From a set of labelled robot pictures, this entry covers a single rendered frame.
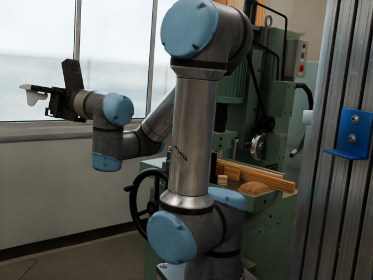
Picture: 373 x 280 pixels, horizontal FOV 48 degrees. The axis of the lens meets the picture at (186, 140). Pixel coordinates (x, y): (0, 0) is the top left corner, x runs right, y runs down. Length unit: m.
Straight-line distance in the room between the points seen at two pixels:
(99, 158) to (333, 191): 0.54
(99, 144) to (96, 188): 2.07
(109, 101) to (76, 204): 2.10
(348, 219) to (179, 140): 0.36
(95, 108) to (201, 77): 0.32
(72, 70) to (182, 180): 0.48
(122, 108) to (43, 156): 1.89
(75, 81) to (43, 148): 1.72
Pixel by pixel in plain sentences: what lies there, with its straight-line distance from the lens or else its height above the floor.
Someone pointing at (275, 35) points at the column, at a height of 1.49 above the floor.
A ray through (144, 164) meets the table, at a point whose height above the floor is 0.89.
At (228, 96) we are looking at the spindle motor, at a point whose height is 1.22.
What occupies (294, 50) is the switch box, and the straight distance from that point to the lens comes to 1.88.
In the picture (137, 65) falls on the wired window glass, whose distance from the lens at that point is 3.19.
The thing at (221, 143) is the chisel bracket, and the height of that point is 1.03.
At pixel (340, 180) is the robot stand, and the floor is 1.14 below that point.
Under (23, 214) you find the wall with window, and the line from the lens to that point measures 2.92.
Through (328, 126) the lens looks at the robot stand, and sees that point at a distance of 0.91.
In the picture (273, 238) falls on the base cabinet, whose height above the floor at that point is 0.63.
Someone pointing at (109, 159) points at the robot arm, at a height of 1.10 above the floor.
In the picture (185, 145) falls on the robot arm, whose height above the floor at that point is 1.18.
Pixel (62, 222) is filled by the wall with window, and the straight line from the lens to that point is 3.05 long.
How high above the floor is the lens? 1.34
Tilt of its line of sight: 10 degrees down
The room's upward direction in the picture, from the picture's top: 5 degrees clockwise
